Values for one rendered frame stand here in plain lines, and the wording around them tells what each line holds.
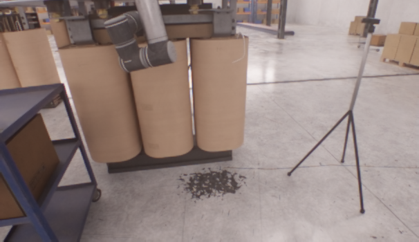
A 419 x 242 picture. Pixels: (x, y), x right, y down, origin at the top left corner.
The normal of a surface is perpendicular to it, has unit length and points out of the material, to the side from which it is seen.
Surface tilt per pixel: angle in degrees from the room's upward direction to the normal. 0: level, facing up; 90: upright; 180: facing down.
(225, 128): 90
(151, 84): 90
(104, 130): 90
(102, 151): 90
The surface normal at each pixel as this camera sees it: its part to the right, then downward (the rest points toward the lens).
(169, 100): 0.15, 0.42
